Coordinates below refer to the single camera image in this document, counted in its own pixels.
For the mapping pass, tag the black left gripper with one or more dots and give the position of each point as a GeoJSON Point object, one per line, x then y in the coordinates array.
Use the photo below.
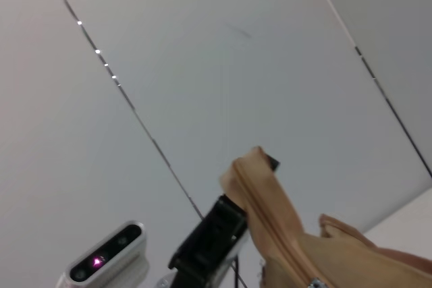
{"type": "Point", "coordinates": [194, 279]}

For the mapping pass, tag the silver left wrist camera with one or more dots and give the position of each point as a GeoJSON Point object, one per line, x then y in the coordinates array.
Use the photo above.
{"type": "Point", "coordinates": [108, 254]}

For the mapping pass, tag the silver metal zipper pull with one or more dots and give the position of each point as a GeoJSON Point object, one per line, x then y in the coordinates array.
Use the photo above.
{"type": "Point", "coordinates": [315, 284]}

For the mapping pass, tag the khaki canvas food bag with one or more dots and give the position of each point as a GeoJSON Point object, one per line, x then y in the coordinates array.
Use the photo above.
{"type": "Point", "coordinates": [337, 257]}

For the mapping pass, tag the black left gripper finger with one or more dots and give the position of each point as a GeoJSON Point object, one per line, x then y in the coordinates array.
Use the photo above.
{"type": "Point", "coordinates": [272, 163]}

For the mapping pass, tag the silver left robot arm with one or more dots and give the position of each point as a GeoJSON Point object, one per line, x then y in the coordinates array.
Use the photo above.
{"type": "Point", "coordinates": [165, 281]}

